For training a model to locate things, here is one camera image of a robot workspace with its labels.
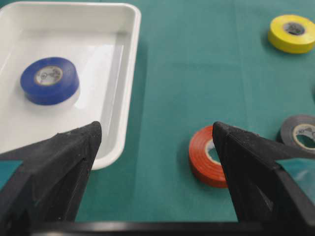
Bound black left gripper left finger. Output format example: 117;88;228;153
0;121;102;236

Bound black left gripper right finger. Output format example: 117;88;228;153
212;121;315;236

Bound blue electrical tape roll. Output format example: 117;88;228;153
20;57;79;105

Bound green electrical tape roll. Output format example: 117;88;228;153
311;85;315;103

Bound black electrical tape roll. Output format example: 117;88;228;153
280;115;315;154

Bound orange electrical tape roll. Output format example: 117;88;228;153
189;125;228;188

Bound white plastic tray case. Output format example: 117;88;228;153
0;1;141;170

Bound yellow electrical tape roll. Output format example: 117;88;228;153
268;15;315;54

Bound green table cloth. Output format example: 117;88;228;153
0;0;315;224

